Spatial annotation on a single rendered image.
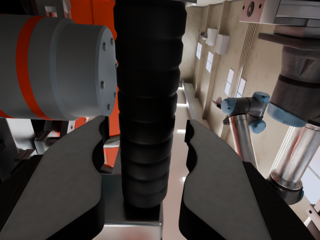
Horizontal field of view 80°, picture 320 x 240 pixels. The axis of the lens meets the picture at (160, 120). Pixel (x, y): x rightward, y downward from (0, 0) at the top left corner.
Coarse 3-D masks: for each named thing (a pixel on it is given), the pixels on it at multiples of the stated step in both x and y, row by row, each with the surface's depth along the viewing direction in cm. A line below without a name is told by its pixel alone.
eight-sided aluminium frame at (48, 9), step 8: (40, 0) 43; (48, 0) 43; (56, 0) 43; (64, 0) 43; (40, 8) 44; (48, 8) 44; (56, 8) 44; (64, 8) 44; (64, 16) 44; (48, 120) 49; (56, 120) 51; (64, 120) 49; (48, 128) 48; (56, 128) 51; (64, 128) 48; (72, 128) 51; (56, 136) 51
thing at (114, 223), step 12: (108, 180) 17; (120, 180) 17; (108, 192) 16; (120, 192) 16; (108, 204) 15; (120, 204) 15; (108, 216) 14; (120, 216) 14; (132, 216) 14; (144, 216) 14; (156, 216) 14; (108, 228) 14; (120, 228) 14; (132, 228) 14; (144, 228) 14; (156, 228) 14
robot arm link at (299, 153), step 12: (312, 120) 62; (300, 132) 68; (312, 132) 65; (288, 144) 75; (300, 144) 68; (312, 144) 66; (288, 156) 73; (300, 156) 69; (312, 156) 69; (276, 168) 84; (288, 168) 74; (300, 168) 71; (276, 180) 78; (288, 180) 75; (300, 180) 77; (288, 192) 76; (300, 192) 79; (288, 204) 79
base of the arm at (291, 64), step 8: (288, 48) 51; (288, 56) 52; (296, 56) 50; (304, 56) 48; (312, 56) 47; (288, 64) 53; (296, 64) 51; (304, 64) 50; (312, 64) 48; (280, 72) 57; (288, 72) 54; (296, 72) 52; (304, 72) 50; (312, 72) 49; (288, 80) 54; (296, 80) 52; (304, 80) 51; (312, 80) 51
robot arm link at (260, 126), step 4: (248, 116) 94; (248, 120) 94; (252, 120) 92; (256, 120) 91; (260, 120) 91; (248, 124) 94; (252, 124) 92; (256, 124) 90; (260, 124) 90; (264, 124) 91; (252, 128) 91; (256, 128) 91; (260, 128) 92; (264, 128) 92; (256, 132) 92; (260, 132) 93
